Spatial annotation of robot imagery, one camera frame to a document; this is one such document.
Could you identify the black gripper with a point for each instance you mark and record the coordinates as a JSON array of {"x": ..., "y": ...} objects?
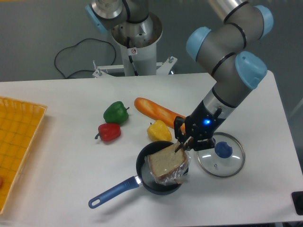
[{"x": 200, "y": 127}]

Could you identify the bagged toast slice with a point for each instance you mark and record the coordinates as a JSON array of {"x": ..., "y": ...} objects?
[{"x": 168, "y": 166}]

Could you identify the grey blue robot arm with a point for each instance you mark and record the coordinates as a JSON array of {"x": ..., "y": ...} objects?
[{"x": 221, "y": 53}]

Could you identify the yellow bell pepper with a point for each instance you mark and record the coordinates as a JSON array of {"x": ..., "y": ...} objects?
[{"x": 158, "y": 131}]

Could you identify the orange baguette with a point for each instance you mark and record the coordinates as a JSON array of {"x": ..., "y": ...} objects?
[{"x": 156, "y": 111}]

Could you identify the glass lid blue knob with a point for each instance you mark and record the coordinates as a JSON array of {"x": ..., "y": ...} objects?
[{"x": 226, "y": 159}]

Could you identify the green bell pepper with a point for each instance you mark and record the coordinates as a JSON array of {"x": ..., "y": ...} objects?
[{"x": 116, "y": 113}]

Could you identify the red bell pepper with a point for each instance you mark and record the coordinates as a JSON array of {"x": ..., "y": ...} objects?
[{"x": 108, "y": 132}]

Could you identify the black device at table edge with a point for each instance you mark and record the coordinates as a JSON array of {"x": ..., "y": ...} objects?
[{"x": 297, "y": 198}]

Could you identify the yellow plastic basket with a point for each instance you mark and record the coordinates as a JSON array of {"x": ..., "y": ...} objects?
[{"x": 19, "y": 124}]

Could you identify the black pot blue handle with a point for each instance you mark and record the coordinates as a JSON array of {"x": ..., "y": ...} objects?
[{"x": 143, "y": 178}]

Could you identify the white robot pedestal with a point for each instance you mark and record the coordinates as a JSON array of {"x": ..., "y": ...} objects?
[{"x": 138, "y": 48}]

